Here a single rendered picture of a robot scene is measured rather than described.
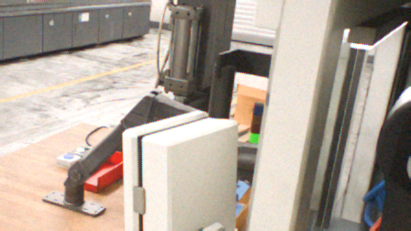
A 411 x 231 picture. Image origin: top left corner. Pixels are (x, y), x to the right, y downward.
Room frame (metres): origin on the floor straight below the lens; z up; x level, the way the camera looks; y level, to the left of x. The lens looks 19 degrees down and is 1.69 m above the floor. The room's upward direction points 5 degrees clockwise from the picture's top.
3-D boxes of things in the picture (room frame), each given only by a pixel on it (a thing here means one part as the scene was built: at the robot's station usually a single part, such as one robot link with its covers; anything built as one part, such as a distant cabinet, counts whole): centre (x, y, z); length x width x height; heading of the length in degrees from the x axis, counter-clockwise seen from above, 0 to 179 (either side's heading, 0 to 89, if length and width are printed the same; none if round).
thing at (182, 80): (1.87, -0.03, 1.37); 0.11 x 0.09 x 0.30; 67
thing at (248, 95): (5.28, -1.00, 0.40); 0.67 x 0.60 x 0.50; 149
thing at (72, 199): (1.56, 0.27, 0.94); 0.20 x 0.07 x 0.08; 67
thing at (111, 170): (1.79, 0.21, 0.93); 0.25 x 0.12 x 0.06; 157
